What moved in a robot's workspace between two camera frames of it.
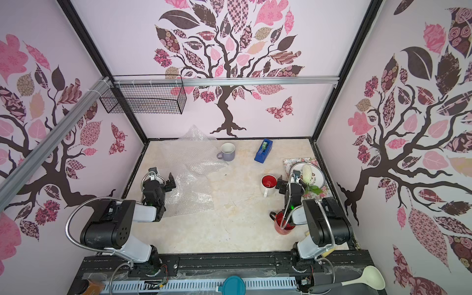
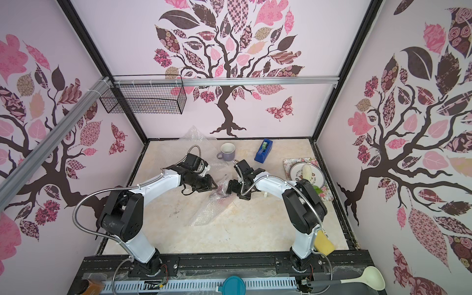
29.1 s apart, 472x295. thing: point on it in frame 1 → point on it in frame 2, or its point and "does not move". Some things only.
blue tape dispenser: (263, 150) does not move
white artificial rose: (306, 176) does not move
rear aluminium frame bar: (206, 81) does not move
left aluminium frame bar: (17, 177) does not move
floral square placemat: (327, 192) does not move
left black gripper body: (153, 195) → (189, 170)
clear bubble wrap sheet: (192, 158) → (218, 201)
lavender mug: (227, 152) does not move
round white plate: (318, 175) does not move
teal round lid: (233, 285) does not move
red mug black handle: (277, 217) → (221, 193)
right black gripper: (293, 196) → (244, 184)
